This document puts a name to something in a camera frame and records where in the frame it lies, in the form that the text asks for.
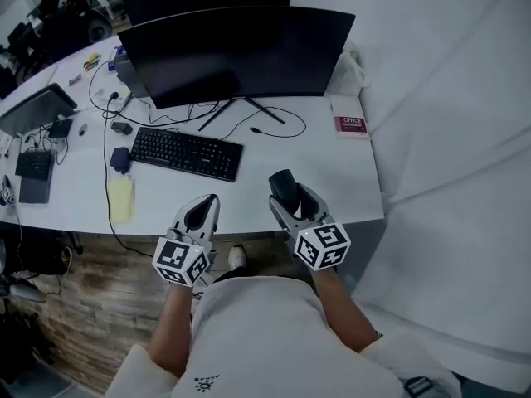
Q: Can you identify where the large black computer monitor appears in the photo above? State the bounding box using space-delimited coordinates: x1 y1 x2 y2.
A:
117 5 357 133

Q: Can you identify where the another hand-held gripper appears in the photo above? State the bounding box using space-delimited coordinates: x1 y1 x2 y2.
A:
0 175 18 210

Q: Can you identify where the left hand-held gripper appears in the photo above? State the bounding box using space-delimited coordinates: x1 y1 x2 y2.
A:
152 193 222 289

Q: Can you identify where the small black box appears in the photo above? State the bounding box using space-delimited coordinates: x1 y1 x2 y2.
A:
48 118 74 139

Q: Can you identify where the person's white shirt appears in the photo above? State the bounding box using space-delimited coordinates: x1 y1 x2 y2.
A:
105 274 462 398

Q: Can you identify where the black box on desk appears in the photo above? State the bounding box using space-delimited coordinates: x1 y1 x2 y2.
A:
14 151 56 181

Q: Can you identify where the person's white shoe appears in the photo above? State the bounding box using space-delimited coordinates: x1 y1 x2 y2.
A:
227 244 249 271

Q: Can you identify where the white plastic bag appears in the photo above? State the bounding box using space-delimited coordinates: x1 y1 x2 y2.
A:
330 40 371 98

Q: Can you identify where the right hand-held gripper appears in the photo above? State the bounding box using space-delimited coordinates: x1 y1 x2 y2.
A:
268 182 352 273

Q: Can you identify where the person's right forearm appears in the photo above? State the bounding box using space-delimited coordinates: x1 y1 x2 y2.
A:
309 265 379 355

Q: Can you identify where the black cable with plug end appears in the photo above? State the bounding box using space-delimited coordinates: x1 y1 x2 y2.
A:
147 99 308 139

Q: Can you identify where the blue and white box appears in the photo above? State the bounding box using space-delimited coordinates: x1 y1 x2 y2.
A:
106 45 126 73

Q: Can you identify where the dark blue pouch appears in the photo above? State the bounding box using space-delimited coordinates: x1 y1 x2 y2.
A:
110 146 132 177

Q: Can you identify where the person's left forearm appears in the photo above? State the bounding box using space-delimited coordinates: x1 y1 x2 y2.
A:
148 282 197 380

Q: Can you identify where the small black computer monitor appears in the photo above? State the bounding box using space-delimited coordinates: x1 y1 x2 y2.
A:
0 82 79 138

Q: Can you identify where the black office chair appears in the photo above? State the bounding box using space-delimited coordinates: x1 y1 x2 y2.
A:
41 8 114 64
7 21 46 78

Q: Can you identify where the yellow notepad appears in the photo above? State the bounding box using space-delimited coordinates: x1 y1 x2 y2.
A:
107 174 137 224

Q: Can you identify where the black keyboard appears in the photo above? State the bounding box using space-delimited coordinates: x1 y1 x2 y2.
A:
129 126 245 183

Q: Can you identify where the black mouse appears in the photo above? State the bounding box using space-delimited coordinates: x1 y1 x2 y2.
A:
268 168 300 216

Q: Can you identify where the long black power cable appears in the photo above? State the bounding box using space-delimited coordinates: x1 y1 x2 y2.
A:
101 91 157 259

